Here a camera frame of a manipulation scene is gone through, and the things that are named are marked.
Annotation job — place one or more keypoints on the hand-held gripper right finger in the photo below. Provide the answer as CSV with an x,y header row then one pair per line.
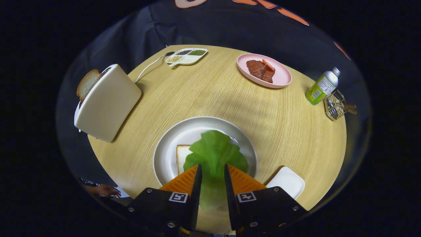
x,y
230,200

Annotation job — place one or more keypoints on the cream toaster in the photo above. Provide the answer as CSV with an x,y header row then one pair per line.
x,y
108,102

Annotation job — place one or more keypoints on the red sausage strip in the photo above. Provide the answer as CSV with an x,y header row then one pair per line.
x,y
268,65

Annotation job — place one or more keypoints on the green lettuce leaf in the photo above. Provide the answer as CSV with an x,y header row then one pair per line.
x,y
213,154

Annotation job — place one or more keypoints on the white sheet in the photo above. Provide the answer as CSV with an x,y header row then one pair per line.
x,y
124,193

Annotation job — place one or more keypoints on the crusted toast bread slice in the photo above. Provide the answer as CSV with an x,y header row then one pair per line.
x,y
87,84

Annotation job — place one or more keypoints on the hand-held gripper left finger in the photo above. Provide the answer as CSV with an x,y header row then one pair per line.
x,y
194,200

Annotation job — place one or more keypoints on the green label silver bottle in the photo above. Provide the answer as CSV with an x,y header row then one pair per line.
x,y
320,89

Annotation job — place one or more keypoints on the crustless white bread slice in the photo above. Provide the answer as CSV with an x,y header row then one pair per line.
x,y
181,158

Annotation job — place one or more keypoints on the pink plate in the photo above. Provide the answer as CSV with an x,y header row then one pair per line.
x,y
283,77

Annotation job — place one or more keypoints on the white divided seed tray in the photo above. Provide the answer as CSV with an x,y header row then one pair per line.
x,y
190,60

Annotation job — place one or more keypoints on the brown meat piece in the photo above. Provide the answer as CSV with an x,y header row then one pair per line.
x,y
258,69

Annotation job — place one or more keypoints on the white round plate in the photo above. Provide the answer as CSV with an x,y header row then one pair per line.
x,y
184,131

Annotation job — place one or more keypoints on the white square dish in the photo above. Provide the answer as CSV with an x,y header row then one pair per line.
x,y
287,181

